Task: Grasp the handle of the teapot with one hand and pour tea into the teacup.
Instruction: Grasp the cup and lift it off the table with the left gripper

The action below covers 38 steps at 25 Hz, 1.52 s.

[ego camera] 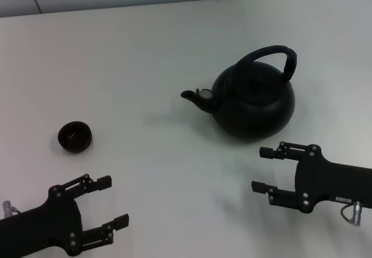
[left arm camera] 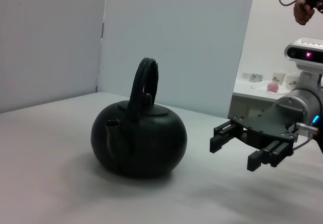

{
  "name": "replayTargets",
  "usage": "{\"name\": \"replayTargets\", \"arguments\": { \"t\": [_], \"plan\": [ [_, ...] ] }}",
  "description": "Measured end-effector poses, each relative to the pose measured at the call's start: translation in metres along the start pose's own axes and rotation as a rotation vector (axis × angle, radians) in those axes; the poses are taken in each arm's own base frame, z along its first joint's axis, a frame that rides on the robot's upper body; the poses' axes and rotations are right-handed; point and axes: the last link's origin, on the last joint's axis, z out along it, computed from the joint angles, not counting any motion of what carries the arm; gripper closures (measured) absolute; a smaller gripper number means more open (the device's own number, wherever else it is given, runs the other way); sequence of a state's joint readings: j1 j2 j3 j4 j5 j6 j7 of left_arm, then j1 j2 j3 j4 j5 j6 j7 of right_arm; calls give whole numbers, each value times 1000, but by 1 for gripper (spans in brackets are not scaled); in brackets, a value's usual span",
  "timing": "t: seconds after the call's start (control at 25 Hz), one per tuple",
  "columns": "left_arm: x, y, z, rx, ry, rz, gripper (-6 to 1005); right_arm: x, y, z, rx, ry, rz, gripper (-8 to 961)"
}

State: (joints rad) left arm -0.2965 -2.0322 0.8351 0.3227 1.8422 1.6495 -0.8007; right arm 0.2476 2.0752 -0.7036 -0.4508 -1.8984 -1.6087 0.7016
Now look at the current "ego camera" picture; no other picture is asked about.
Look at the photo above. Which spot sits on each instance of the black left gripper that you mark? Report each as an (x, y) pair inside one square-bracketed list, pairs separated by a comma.
[(43, 226)]

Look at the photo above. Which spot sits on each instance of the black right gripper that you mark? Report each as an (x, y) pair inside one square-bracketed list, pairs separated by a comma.
[(325, 179)]

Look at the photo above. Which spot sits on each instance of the black round teapot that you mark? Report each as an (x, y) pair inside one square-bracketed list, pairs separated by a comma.
[(253, 109)]

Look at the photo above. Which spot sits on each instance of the small dark teacup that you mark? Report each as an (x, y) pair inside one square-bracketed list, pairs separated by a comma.
[(75, 141)]

